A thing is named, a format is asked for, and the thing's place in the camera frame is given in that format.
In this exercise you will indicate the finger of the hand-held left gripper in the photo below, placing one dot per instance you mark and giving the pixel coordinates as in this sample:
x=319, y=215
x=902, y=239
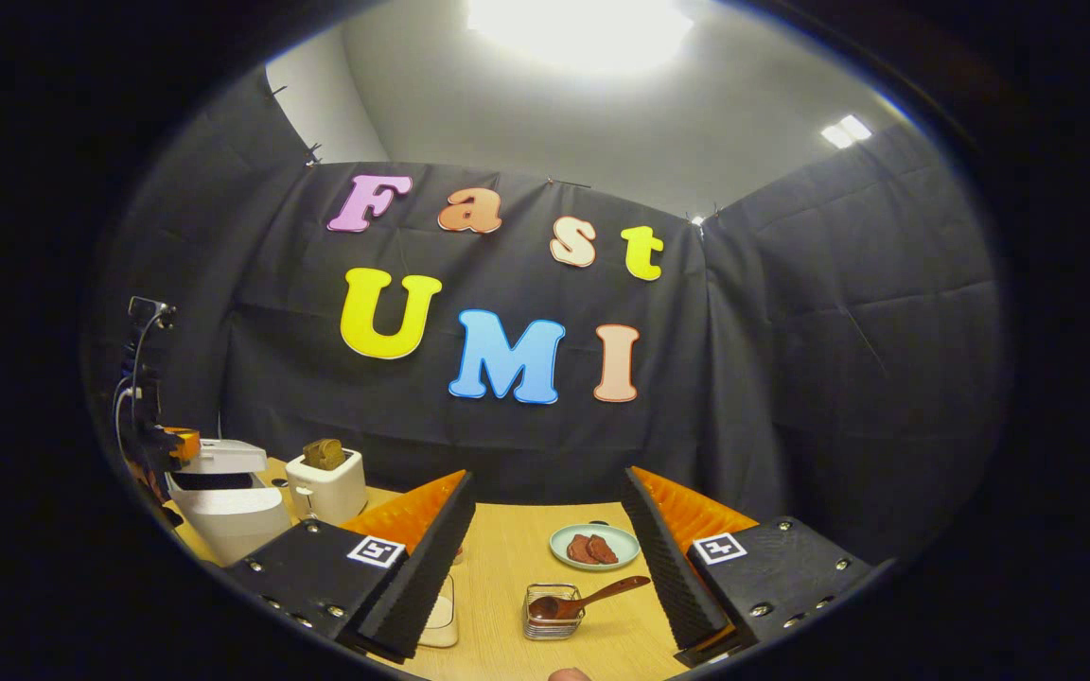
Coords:
x=185, y=446

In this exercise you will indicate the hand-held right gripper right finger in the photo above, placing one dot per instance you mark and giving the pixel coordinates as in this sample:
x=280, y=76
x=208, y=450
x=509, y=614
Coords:
x=673, y=586

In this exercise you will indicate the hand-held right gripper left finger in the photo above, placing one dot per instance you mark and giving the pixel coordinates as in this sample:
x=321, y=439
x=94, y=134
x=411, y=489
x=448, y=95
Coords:
x=417, y=586

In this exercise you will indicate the clear tray of rice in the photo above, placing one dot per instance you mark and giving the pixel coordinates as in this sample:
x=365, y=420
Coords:
x=439, y=619

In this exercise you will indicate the wooden spoon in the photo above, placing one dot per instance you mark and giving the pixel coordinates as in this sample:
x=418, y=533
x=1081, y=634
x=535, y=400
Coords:
x=602, y=596

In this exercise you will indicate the white rice cooker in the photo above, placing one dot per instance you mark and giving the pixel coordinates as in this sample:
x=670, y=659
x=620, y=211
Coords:
x=233, y=525

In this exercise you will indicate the pale green plate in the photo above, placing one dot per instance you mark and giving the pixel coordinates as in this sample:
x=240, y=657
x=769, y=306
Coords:
x=623, y=544

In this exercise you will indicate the red meat slice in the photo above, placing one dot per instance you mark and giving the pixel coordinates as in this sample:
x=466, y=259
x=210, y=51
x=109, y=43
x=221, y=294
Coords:
x=604, y=550
x=580, y=549

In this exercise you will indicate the white toaster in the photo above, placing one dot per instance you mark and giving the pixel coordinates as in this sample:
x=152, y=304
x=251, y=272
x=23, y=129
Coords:
x=327, y=492

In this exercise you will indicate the brown bread slice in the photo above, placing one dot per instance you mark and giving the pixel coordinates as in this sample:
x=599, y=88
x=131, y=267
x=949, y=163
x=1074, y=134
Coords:
x=323, y=454

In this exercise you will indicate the black backdrop cloth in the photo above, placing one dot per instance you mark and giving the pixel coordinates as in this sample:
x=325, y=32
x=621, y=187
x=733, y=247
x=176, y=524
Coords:
x=791, y=331

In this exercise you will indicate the small ceiling light panel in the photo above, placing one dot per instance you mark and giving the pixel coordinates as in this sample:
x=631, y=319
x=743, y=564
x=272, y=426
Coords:
x=846, y=130

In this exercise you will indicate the large ceiling light panel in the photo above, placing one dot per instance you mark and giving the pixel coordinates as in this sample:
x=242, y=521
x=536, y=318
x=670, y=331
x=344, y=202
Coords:
x=583, y=33

